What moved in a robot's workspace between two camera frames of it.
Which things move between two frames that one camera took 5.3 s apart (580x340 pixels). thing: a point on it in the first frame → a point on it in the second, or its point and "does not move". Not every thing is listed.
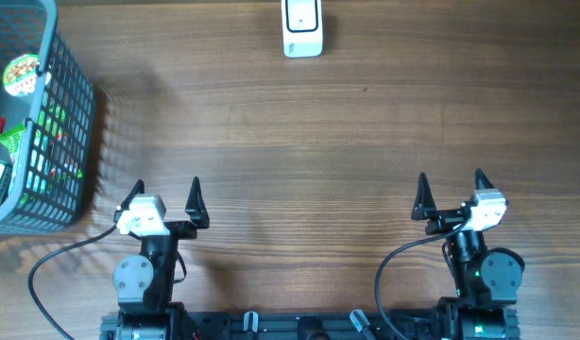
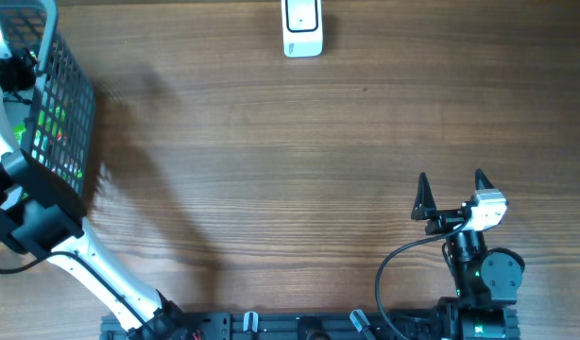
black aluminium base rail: x=311 y=325 does not move
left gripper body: x=182 y=230 → x=19 y=70
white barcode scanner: x=302 y=27 does not move
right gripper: x=425 y=209 does not move
